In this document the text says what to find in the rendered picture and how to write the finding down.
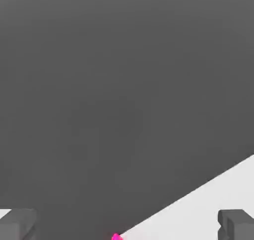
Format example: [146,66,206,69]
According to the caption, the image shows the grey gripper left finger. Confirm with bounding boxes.
[0,208,38,240]

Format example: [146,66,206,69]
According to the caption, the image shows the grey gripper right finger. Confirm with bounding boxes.
[217,209,254,240]

